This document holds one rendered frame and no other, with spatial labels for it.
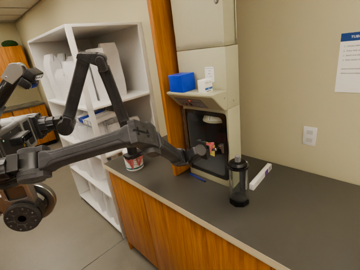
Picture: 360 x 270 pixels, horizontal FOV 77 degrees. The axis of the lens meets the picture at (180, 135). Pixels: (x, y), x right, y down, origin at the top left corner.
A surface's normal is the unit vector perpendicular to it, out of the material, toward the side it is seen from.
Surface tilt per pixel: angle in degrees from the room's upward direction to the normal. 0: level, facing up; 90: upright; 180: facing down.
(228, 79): 90
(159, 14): 90
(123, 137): 51
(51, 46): 90
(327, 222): 0
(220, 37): 90
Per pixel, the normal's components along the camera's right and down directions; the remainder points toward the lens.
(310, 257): -0.12, -0.93
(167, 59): 0.70, 0.18
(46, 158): -0.18, -0.29
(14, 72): 0.23, 0.33
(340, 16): -0.70, 0.33
